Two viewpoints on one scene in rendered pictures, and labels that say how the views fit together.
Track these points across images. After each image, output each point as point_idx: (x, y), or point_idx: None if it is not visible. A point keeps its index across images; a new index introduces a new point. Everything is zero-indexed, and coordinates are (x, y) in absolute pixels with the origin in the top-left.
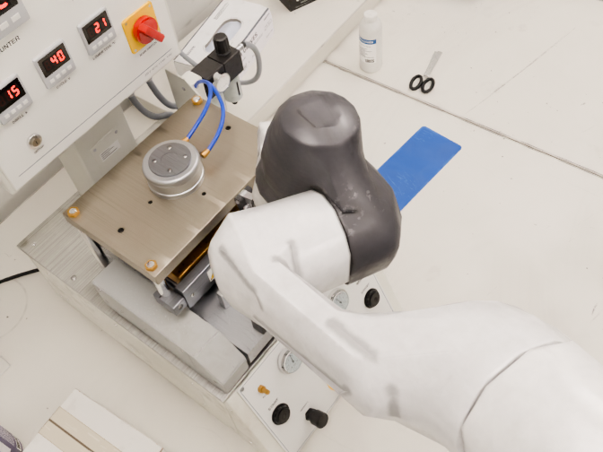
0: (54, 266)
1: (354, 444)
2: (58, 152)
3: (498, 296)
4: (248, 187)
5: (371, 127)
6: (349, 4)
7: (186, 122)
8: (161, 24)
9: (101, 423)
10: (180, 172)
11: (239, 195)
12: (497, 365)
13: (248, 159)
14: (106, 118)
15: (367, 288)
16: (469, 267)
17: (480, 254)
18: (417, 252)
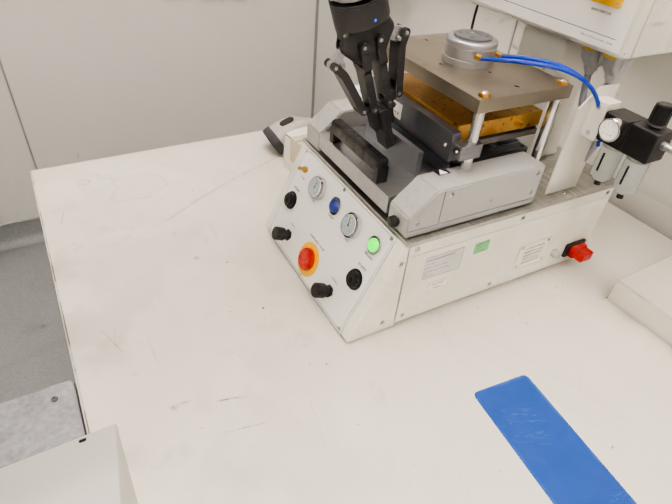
0: None
1: (252, 263)
2: (501, 7)
3: (311, 437)
4: (406, 27)
5: (648, 445)
6: None
7: (534, 75)
8: (627, 2)
9: None
10: (455, 35)
11: (401, 24)
12: None
13: (469, 83)
14: (548, 47)
15: (362, 270)
16: (365, 431)
17: (378, 455)
18: (412, 392)
